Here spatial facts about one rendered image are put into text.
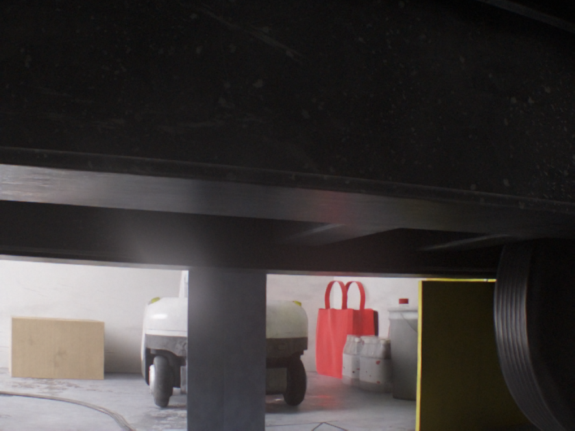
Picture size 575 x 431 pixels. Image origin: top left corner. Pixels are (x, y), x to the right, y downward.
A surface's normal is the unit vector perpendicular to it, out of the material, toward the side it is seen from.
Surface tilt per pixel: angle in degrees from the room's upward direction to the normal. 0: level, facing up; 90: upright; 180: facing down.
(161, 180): 180
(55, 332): 90
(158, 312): 56
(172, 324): 90
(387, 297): 90
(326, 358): 91
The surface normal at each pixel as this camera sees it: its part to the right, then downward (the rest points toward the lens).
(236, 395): 0.27, -0.14
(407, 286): -0.93, -0.07
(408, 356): -0.60, -0.07
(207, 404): 0.57, -0.12
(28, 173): -0.01, 0.99
